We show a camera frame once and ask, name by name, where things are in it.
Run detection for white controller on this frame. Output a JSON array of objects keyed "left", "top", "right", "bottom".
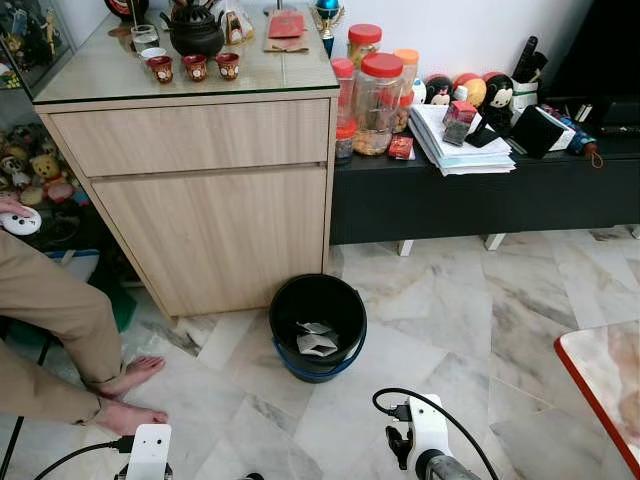
[{"left": 0, "top": 207, "right": 43, "bottom": 237}]

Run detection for white paper trash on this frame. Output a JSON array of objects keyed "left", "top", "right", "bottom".
[{"left": 296, "top": 320, "right": 341, "bottom": 358}]

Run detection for person's right leg khaki trousers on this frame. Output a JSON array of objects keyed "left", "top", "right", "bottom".
[{"left": 0, "top": 345, "right": 169, "bottom": 437}]

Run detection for person's leg khaki trousers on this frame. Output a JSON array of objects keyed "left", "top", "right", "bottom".
[
  {"left": 0, "top": 230, "right": 167, "bottom": 397},
  {"left": 0, "top": 345, "right": 169, "bottom": 437}
]

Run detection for green mat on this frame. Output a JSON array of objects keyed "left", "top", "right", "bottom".
[{"left": 95, "top": 280, "right": 138, "bottom": 333}]

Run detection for person's left leg khaki trousers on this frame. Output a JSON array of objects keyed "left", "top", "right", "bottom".
[{"left": 0, "top": 230, "right": 167, "bottom": 397}]

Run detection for blue white plastic box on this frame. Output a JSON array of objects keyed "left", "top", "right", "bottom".
[{"left": 45, "top": 248, "right": 103, "bottom": 286}]

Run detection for black low cabinet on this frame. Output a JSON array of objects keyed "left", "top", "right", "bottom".
[{"left": 330, "top": 98, "right": 640, "bottom": 247}]

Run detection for wooden cabinet glass top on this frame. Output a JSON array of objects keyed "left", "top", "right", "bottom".
[{"left": 33, "top": 20, "right": 341, "bottom": 319}]

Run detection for small red packet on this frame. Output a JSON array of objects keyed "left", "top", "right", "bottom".
[{"left": 388, "top": 136, "right": 416, "bottom": 161}]

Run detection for stack of white papers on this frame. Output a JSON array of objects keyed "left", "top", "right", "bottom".
[{"left": 408, "top": 103, "right": 518, "bottom": 178}]

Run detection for small dark jar red lid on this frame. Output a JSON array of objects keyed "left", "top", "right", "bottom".
[{"left": 334, "top": 120, "right": 357, "bottom": 163}]

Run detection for yellow teddy bear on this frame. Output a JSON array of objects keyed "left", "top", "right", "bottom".
[{"left": 30, "top": 152, "right": 63, "bottom": 186}]

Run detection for black wallet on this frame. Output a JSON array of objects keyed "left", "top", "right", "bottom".
[{"left": 465, "top": 120, "right": 511, "bottom": 149}]

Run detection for red grey snack packet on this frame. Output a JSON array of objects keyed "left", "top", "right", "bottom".
[{"left": 443, "top": 100, "right": 479, "bottom": 148}]

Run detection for large clear jar red lid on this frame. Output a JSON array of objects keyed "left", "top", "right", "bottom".
[{"left": 353, "top": 52, "right": 406, "bottom": 157}]

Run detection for black box white label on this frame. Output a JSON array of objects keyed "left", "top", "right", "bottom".
[{"left": 510, "top": 105, "right": 573, "bottom": 159}]

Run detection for blue folding umbrella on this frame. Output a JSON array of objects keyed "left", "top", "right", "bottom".
[{"left": 560, "top": 120, "right": 607, "bottom": 169}]

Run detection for round black mouse figure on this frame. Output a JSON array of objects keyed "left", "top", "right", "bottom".
[{"left": 425, "top": 74, "right": 456, "bottom": 107}]

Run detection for slim clear jar red lid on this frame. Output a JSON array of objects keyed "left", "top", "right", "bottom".
[{"left": 330, "top": 57, "right": 358, "bottom": 126}]

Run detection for tall black mouse figure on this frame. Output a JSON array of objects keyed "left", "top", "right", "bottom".
[{"left": 482, "top": 72, "right": 516, "bottom": 131}]

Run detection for round red yellow figure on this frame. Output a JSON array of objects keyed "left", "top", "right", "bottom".
[{"left": 453, "top": 72, "right": 489, "bottom": 109}]

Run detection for white cup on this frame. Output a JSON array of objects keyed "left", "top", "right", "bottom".
[{"left": 510, "top": 80, "right": 541, "bottom": 113}]

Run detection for clear jar orange lid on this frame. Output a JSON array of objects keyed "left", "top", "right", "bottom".
[{"left": 393, "top": 48, "right": 421, "bottom": 131}]

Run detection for red lid jar yellow snacks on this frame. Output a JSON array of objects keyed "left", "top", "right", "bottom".
[{"left": 347, "top": 23, "right": 384, "bottom": 71}]

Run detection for black remote control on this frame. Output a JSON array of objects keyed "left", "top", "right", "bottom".
[{"left": 512, "top": 35, "right": 549, "bottom": 86}]

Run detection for small red cup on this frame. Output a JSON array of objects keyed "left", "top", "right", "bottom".
[
  {"left": 216, "top": 52, "right": 242, "bottom": 81},
  {"left": 148, "top": 55, "right": 174, "bottom": 85},
  {"left": 182, "top": 54, "right": 209, "bottom": 83}
]

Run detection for red packet on brown paper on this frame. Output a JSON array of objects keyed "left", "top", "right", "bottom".
[{"left": 263, "top": 10, "right": 311, "bottom": 53}]

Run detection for trophy with blue ball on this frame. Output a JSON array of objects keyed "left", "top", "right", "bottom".
[{"left": 310, "top": 0, "right": 346, "bottom": 59}]

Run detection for glass display cabinet with toys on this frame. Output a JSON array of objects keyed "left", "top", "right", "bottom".
[{"left": 0, "top": 0, "right": 81, "bottom": 251}]

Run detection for clear drinking glass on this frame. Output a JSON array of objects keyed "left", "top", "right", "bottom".
[{"left": 131, "top": 24, "right": 161, "bottom": 56}]

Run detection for black television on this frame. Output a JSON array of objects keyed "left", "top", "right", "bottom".
[{"left": 548, "top": 0, "right": 640, "bottom": 101}]

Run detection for black teapot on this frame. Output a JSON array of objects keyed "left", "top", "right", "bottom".
[{"left": 160, "top": 0, "right": 227, "bottom": 58}]

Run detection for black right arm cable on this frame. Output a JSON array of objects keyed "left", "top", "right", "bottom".
[{"left": 372, "top": 388, "right": 501, "bottom": 480}]

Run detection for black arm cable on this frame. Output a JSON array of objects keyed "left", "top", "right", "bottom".
[
  {"left": 372, "top": 388, "right": 501, "bottom": 480},
  {"left": 35, "top": 436, "right": 136, "bottom": 480}
]

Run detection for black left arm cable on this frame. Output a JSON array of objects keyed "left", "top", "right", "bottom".
[{"left": 35, "top": 436, "right": 136, "bottom": 480}]

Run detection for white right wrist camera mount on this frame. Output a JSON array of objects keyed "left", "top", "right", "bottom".
[{"left": 407, "top": 393, "right": 454, "bottom": 471}]

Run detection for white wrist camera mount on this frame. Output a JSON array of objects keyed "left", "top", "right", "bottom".
[
  {"left": 407, "top": 393, "right": 454, "bottom": 471},
  {"left": 125, "top": 424, "right": 173, "bottom": 480}
]

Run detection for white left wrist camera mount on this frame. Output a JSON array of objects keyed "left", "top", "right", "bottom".
[{"left": 125, "top": 424, "right": 173, "bottom": 480}]

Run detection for pink marble table red frame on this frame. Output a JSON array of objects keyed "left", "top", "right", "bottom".
[{"left": 554, "top": 320, "right": 640, "bottom": 479}]

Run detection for black bucket blue handle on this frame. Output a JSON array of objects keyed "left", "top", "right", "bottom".
[{"left": 268, "top": 273, "right": 368, "bottom": 384}]

